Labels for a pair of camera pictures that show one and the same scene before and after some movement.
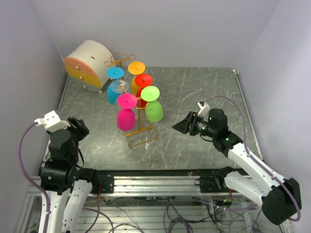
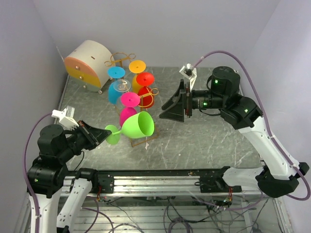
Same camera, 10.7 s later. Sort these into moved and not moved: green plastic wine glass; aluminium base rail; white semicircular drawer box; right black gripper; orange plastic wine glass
Moved: green plastic wine glass; right black gripper
Not moved: aluminium base rail; white semicircular drawer box; orange plastic wine glass
